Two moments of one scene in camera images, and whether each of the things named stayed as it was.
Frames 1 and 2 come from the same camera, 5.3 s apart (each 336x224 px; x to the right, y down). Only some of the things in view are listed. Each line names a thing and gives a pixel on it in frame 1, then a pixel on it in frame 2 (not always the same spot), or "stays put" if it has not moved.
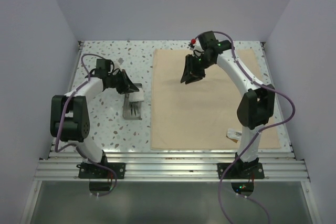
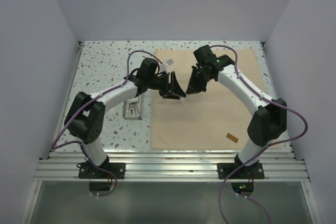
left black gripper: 127,86 -> 175,88
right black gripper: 189,75 -> 193,87
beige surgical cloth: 198,114 stays put
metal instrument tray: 132,110 stays put
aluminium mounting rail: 277,167 stays put
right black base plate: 241,170 stays put
